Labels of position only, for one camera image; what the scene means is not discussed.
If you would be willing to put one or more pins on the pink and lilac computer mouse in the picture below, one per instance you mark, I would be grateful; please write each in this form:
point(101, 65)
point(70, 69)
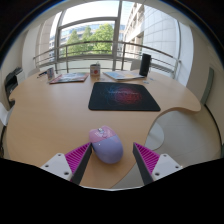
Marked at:
point(107, 146)

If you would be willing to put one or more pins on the black cylinder speaker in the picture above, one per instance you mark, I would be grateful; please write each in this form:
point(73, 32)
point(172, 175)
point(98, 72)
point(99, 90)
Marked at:
point(145, 65)

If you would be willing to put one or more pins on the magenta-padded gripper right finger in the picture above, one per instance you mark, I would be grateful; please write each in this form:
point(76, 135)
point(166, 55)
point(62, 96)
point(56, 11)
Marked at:
point(163, 165)

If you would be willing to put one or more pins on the light blue magazine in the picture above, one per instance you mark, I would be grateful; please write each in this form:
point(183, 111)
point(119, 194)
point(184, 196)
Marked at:
point(121, 75)

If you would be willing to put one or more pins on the white chair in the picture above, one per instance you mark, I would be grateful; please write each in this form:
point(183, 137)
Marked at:
point(33, 72)
point(135, 65)
point(4, 115)

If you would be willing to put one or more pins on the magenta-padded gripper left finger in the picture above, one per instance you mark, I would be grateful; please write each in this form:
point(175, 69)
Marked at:
point(58, 165)

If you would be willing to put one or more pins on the metal balcony railing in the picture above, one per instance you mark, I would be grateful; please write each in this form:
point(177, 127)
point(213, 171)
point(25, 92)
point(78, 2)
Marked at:
point(100, 42)

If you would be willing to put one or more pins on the small white plant pot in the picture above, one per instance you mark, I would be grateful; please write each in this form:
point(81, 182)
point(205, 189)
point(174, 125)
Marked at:
point(95, 70)

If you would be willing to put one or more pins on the black mouse pad red-blue print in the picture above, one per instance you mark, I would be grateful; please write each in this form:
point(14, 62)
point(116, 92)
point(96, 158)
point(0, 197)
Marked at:
point(123, 96)

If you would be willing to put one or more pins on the small printed can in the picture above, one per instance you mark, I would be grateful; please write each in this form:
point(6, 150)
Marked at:
point(50, 74)

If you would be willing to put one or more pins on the black printer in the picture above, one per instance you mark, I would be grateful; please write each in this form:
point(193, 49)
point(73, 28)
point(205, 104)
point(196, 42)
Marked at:
point(11, 80)

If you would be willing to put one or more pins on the red magazine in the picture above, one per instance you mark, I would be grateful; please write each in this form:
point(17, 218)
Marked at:
point(68, 78)

